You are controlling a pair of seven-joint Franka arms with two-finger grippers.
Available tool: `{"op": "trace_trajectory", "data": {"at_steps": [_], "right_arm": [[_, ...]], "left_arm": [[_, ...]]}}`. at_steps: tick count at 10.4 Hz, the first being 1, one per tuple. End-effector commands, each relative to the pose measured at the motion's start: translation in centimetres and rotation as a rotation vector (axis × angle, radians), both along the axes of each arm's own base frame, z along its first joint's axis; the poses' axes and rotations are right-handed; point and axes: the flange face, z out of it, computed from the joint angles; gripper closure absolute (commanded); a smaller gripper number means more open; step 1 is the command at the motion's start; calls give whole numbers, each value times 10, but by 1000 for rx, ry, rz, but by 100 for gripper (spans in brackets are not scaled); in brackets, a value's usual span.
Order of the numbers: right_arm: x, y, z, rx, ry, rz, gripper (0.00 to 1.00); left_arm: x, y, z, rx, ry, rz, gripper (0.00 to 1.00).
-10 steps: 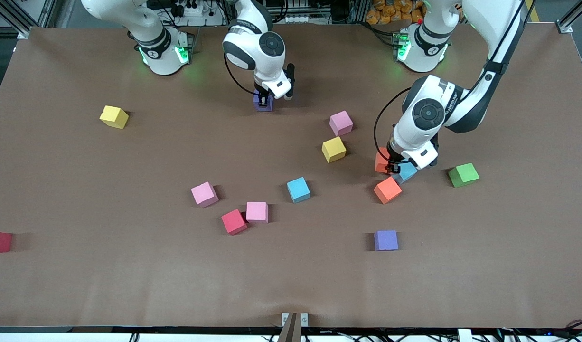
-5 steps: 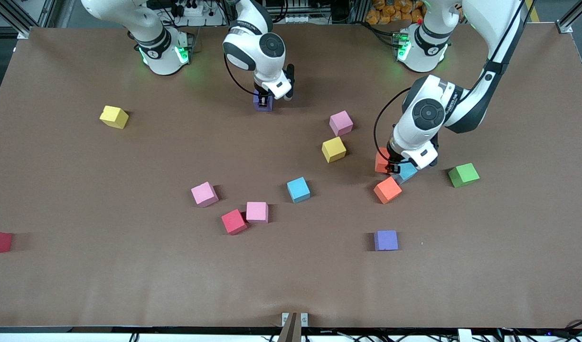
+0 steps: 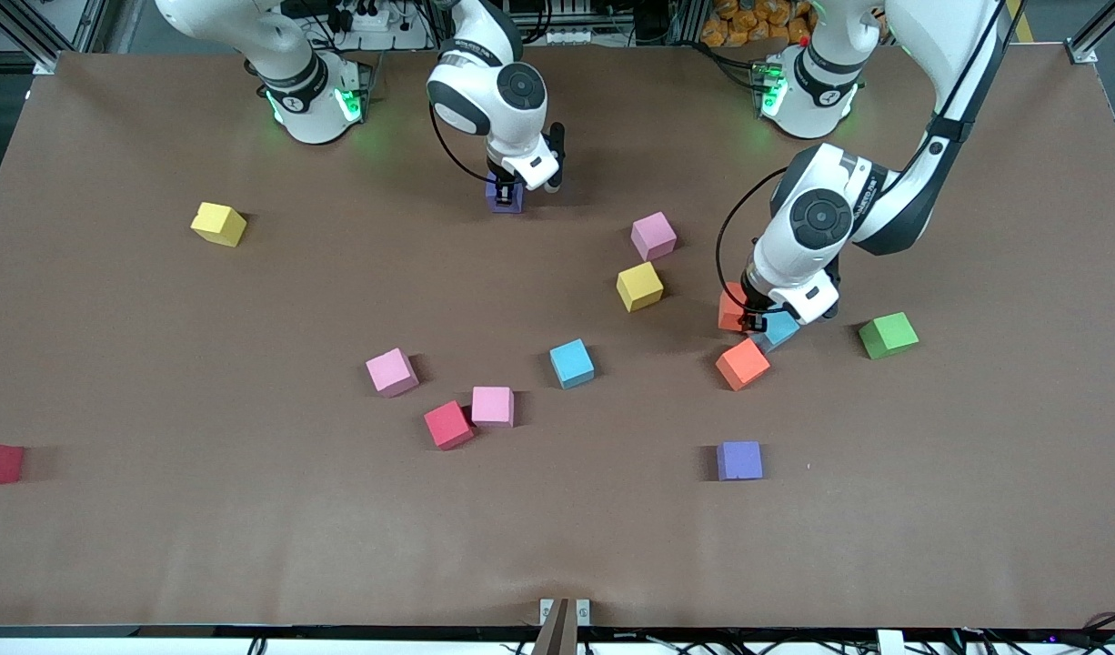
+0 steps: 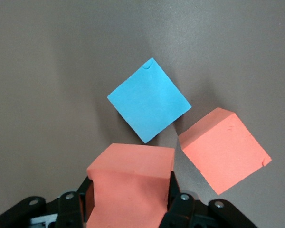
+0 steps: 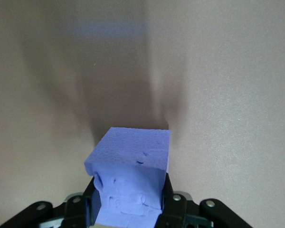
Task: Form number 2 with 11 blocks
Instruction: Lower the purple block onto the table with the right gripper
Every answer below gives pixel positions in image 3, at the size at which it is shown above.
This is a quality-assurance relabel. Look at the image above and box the brown table cover sheet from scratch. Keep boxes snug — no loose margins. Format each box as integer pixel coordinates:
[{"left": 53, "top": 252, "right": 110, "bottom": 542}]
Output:
[{"left": 0, "top": 44, "right": 1115, "bottom": 630}]

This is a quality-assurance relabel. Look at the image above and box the pink foam cube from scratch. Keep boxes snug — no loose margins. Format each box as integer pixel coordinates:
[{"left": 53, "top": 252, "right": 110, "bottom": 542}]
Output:
[
  {"left": 471, "top": 386, "right": 515, "bottom": 428},
  {"left": 630, "top": 211, "right": 678, "bottom": 263},
  {"left": 366, "top": 348, "right": 420, "bottom": 398}
]

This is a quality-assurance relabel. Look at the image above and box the purple foam cube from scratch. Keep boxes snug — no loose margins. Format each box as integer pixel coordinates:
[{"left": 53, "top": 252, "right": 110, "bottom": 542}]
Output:
[
  {"left": 716, "top": 440, "right": 764, "bottom": 481},
  {"left": 486, "top": 177, "right": 526, "bottom": 216}
]

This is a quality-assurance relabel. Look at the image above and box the orange foam cube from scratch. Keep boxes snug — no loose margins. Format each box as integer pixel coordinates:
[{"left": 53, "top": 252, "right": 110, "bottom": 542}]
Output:
[
  {"left": 718, "top": 282, "right": 751, "bottom": 333},
  {"left": 715, "top": 338, "right": 771, "bottom": 392}
]

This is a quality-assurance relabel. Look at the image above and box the green foam cube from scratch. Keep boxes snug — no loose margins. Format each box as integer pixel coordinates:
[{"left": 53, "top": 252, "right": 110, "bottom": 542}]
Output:
[{"left": 858, "top": 311, "right": 920, "bottom": 360}]

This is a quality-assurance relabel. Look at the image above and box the white power strip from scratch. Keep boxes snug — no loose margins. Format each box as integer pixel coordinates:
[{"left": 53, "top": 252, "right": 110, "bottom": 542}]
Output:
[
  {"left": 521, "top": 25, "right": 613, "bottom": 46},
  {"left": 326, "top": 3, "right": 413, "bottom": 34}
]

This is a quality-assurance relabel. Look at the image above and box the brown tapered post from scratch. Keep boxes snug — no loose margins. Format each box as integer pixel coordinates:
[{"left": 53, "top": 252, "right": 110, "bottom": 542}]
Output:
[{"left": 531, "top": 598, "right": 579, "bottom": 655}]

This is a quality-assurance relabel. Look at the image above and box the aluminium frame profile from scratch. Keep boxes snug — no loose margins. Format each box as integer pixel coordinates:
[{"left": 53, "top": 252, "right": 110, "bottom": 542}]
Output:
[
  {"left": 1064, "top": 0, "right": 1115, "bottom": 65},
  {"left": 0, "top": 0, "right": 113, "bottom": 76}
]

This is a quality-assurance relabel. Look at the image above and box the yellow foam cube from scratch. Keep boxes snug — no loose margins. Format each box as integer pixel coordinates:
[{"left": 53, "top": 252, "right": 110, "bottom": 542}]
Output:
[
  {"left": 190, "top": 201, "right": 248, "bottom": 248},
  {"left": 616, "top": 261, "right": 665, "bottom": 313}
]

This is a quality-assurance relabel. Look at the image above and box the orange fruit net bag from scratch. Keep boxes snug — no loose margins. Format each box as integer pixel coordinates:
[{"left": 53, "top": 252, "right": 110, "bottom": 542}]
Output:
[{"left": 700, "top": 0, "right": 815, "bottom": 48}]

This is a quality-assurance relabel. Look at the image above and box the silver metal mounting bracket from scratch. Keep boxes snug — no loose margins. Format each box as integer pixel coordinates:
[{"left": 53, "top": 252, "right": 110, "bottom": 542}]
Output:
[{"left": 539, "top": 598, "right": 591, "bottom": 628}]

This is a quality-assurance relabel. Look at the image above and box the blue foam cube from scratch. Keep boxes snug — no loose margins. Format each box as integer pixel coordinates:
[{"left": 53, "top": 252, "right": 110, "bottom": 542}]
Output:
[
  {"left": 756, "top": 309, "right": 801, "bottom": 353},
  {"left": 548, "top": 338, "right": 596, "bottom": 390}
]

